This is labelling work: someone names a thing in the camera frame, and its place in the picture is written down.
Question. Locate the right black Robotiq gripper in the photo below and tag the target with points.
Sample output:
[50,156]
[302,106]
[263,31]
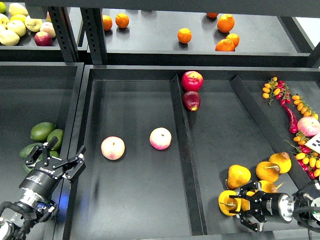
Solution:
[264,207]

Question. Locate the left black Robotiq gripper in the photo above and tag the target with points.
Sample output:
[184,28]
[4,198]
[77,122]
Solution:
[46,171]

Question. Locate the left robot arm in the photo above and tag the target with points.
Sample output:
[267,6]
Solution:
[36,204]

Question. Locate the yellow pear behind right arm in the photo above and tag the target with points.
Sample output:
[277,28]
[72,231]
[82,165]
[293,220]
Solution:
[267,171]

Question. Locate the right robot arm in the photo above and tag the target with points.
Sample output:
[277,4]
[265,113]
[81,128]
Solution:
[306,210]

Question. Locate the green avocado under pile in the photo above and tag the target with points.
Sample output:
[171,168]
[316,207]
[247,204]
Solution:
[25,152]

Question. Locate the yellow pear by divider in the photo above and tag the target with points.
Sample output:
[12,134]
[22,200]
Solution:
[283,160]

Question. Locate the pale yellow pear front left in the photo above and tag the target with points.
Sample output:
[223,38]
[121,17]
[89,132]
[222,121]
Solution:
[9,38]

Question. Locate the pink apple left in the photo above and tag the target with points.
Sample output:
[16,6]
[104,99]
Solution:
[112,148]

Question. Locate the pink apple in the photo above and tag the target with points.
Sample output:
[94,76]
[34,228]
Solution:
[160,138]
[112,148]

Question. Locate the cherry tomato bunch bottom right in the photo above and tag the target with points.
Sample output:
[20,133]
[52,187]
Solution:
[308,159]

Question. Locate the cherry tomato bunch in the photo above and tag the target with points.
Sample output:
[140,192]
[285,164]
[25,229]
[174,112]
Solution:
[276,89]
[308,159]

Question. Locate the black left tray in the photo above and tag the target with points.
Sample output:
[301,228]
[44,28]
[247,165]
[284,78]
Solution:
[31,93]

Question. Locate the black tray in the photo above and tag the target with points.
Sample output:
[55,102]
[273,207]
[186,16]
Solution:
[172,194]
[31,93]

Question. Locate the red chili pepper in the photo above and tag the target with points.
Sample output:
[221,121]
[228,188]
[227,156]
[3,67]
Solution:
[293,124]

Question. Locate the black white marker card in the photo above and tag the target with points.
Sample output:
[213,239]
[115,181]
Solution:
[314,143]

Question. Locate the pink apple right tray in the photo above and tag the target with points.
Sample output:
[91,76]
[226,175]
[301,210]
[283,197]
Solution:
[309,126]

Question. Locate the black middle tray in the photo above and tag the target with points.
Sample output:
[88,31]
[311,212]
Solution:
[172,194]

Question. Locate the orange cherry tomato vine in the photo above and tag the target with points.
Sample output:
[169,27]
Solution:
[303,107]

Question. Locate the pink apple centre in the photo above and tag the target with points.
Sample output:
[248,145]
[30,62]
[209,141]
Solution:
[160,138]

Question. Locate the cherry tomato bunch top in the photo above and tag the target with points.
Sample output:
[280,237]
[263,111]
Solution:
[276,89]

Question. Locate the dark red apple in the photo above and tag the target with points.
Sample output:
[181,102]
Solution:
[191,100]

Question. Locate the red apple on left shelf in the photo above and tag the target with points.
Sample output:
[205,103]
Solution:
[43,39]

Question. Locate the bright red apple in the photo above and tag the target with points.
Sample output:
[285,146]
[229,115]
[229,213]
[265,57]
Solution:
[192,81]

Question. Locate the pale peach on left shelf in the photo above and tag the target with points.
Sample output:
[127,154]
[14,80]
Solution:
[48,28]

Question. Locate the pale yellow apple with stem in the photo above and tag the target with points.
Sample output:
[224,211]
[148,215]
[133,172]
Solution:
[33,24]

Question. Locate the orange on shelf left edge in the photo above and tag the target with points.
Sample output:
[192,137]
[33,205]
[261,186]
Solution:
[107,22]

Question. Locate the orange on shelf behind front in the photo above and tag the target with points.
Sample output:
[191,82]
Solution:
[234,38]

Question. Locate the orange on shelf centre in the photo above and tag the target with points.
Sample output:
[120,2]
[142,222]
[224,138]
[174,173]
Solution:
[184,35]

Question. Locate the large orange on shelf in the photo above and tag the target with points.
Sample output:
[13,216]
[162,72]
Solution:
[225,23]

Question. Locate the orange under top shelf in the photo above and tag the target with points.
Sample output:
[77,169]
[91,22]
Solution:
[212,15]

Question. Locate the black shelf upright post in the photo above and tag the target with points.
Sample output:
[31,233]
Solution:
[92,19]

